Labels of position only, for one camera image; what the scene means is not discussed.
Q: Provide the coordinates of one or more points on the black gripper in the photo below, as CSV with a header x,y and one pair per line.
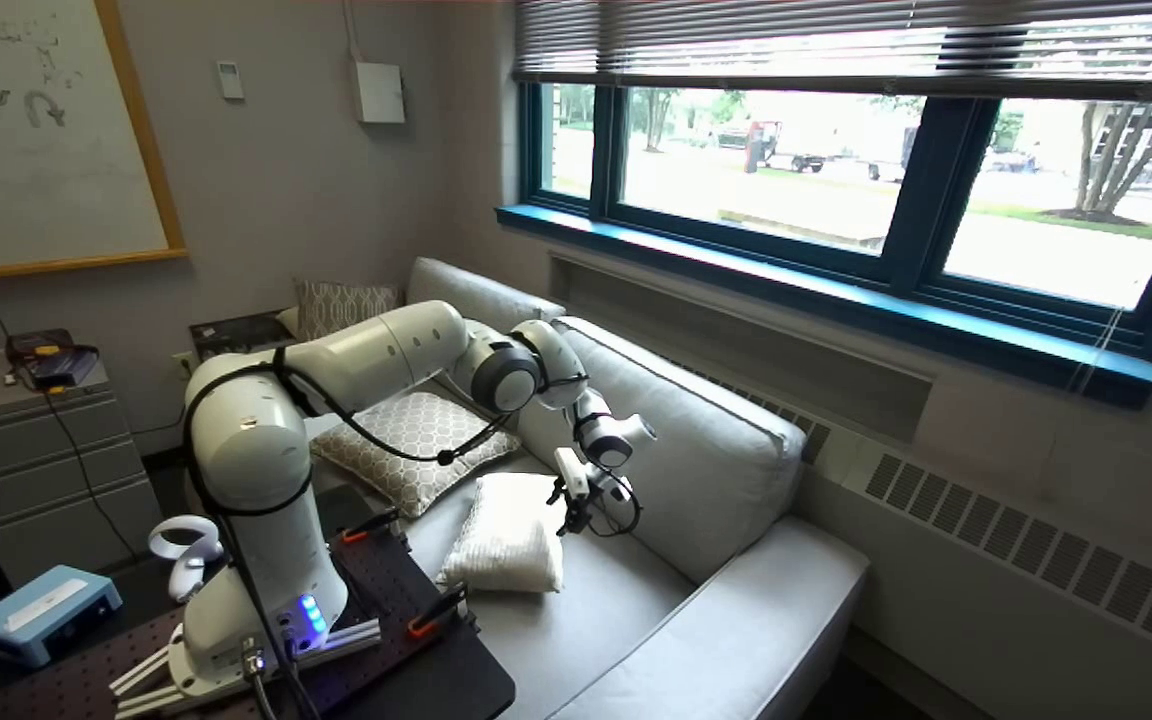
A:
x,y
614,505

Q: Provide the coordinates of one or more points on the small white ribbed pillow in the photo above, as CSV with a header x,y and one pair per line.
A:
x,y
511,532

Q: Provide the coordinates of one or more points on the beige octagon patterned pillow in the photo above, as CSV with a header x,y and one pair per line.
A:
x,y
420,426

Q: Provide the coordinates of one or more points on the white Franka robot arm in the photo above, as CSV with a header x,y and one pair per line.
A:
x,y
256,465

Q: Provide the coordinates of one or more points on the grey fabric sofa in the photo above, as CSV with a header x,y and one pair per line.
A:
x,y
709,465

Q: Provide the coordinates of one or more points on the orange black clamp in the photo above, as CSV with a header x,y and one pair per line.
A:
x,y
367,528
439,613

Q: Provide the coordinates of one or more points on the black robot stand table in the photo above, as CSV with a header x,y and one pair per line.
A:
x,y
443,680

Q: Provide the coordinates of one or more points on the small patterned cushion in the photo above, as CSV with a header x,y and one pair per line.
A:
x,y
343,307

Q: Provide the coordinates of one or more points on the black box behind sofa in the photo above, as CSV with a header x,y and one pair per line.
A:
x,y
239,332

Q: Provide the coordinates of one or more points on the white mug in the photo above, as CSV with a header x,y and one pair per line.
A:
x,y
186,546

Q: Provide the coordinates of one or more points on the white truck outside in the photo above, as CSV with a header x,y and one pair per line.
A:
x,y
800,146

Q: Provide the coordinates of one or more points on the teal framed wide window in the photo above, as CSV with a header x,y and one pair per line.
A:
x,y
922,175

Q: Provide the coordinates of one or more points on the black device with orange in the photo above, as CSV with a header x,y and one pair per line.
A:
x,y
53,356

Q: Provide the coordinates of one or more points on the blue plastic box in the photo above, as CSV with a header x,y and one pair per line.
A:
x,y
41,613

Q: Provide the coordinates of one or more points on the grey filing cabinet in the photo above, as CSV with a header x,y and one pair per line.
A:
x,y
28,465

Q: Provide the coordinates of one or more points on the grey window blinds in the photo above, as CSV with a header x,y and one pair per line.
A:
x,y
871,32

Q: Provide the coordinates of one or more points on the wood framed whiteboard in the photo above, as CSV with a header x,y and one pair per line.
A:
x,y
41,134

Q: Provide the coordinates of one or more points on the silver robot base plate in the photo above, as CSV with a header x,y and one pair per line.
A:
x,y
158,675

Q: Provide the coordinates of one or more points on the white wall box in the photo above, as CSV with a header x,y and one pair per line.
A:
x,y
380,92

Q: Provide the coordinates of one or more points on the wall radiator vent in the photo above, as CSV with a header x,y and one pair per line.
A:
x,y
1043,546

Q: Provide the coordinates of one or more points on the white wall thermostat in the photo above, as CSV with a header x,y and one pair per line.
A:
x,y
231,82

